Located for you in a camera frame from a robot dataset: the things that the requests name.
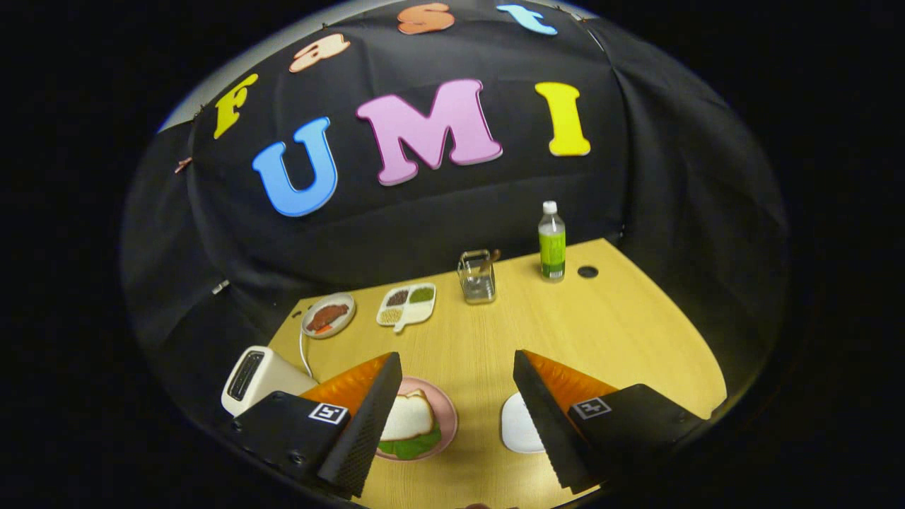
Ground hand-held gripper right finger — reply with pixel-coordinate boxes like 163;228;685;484
513;349;708;494

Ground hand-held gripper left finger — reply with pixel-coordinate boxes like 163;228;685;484
232;351;404;498

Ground plain toast bread slice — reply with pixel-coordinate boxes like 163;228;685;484
379;389;436;443

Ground green lettuce leaf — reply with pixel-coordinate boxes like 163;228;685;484
377;428;443;460

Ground white square plate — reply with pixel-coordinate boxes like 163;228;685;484
501;392;547;454

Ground pink round plate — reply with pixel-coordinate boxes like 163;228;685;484
375;376;459;462

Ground white toaster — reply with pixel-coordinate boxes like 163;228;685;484
221;346;319;417

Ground brown meat pieces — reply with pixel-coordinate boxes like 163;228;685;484
307;304;350;332

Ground white divided bean dish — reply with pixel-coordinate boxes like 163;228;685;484
376;283;437;333

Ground round beige plate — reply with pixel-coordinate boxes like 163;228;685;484
301;293;356;339

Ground green label drink bottle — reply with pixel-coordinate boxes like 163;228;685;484
538;201;566;283

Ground black backdrop cloth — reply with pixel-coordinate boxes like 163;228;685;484
120;0;789;425

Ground metal wire holder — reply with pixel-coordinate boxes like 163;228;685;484
457;249;497;305

